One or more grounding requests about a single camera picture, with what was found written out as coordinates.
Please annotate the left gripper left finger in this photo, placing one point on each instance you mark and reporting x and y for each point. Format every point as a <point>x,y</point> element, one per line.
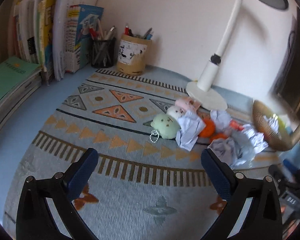
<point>34,218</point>

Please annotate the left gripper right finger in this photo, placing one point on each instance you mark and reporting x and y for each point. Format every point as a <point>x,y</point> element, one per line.
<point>263,220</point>

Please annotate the paper ball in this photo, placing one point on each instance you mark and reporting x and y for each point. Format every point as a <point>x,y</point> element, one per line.
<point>221,119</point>
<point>249,139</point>
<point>232,152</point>
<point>190,127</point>

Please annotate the red snack packet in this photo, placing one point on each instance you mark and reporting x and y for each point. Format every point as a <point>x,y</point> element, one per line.
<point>235,125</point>

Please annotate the orange ball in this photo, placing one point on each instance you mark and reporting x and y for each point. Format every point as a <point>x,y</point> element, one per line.
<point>209,128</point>

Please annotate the green plush toy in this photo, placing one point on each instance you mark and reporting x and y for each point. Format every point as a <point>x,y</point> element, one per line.
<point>163,126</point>

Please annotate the pink small box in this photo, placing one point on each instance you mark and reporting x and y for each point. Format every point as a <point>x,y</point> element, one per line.
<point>188,104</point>

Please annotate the white plush toy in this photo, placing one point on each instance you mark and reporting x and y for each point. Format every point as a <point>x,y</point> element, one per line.
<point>175,112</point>

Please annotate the golden ribbed bowl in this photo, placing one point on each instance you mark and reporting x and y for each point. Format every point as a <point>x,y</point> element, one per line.
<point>279,141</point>

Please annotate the patterned blue woven mat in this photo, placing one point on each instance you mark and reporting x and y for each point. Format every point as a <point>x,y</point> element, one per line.
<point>140,189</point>

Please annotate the white desk lamp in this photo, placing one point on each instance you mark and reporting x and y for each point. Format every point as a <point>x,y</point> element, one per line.
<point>201,90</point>

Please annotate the stack of flat books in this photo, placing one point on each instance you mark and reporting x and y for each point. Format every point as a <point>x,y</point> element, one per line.
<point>17,96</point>

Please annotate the green flat book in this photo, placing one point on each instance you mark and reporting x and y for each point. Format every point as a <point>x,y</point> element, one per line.
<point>13,72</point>

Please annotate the black mesh pen holder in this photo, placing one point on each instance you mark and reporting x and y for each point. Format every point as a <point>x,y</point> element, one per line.
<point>102,53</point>

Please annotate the white upright books stack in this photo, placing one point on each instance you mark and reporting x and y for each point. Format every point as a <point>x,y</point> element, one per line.
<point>21,40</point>

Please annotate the cardboard pen holder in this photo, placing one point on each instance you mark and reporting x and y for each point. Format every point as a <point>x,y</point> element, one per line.
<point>131,55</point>

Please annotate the blue illustrated book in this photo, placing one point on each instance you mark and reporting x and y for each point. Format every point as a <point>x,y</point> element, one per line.
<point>81,20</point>

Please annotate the yellow upright book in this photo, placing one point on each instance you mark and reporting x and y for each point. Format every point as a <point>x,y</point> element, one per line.
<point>45,34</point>

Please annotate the white upright book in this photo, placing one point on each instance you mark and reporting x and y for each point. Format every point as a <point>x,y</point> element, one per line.
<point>62,28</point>

